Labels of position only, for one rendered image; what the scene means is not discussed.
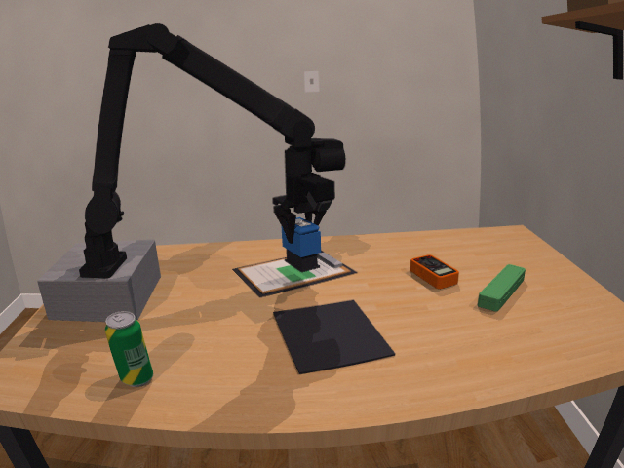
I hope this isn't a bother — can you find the green drink can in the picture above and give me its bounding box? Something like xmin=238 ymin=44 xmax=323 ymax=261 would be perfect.
xmin=105 ymin=311 xmax=153 ymax=387

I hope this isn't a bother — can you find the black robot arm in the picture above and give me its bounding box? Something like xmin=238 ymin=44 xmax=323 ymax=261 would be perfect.
xmin=79 ymin=23 xmax=346 ymax=278

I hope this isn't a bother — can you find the orange pocket multimeter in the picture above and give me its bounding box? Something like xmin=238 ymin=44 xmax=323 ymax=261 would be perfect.
xmin=410 ymin=254 xmax=459 ymax=289

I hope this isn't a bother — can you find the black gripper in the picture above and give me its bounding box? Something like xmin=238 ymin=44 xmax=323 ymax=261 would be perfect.
xmin=272 ymin=195 xmax=327 ymax=244

